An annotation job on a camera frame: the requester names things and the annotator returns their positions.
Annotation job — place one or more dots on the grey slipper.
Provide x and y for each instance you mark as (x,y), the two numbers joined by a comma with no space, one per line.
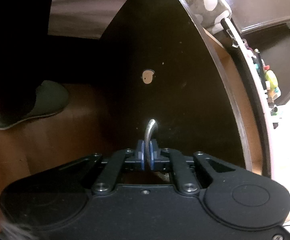
(25,100)

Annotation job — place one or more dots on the drawer metal handle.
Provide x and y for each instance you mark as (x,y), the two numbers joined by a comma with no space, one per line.
(148,146)

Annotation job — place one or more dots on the dark wooden headboard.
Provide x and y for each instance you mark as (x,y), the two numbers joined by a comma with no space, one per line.
(265,24)

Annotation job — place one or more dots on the dark wooden nightstand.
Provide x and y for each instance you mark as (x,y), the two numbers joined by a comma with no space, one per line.
(245,84)

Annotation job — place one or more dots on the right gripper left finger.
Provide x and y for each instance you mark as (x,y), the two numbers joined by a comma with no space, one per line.
(140,155)

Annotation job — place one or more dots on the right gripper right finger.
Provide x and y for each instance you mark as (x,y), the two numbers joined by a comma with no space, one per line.
(154,155)

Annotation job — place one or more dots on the grey spotted blanket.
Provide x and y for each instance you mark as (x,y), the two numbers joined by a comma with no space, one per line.
(90,18)

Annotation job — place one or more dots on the green yellow toy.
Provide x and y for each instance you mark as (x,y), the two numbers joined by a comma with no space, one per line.
(272,79)

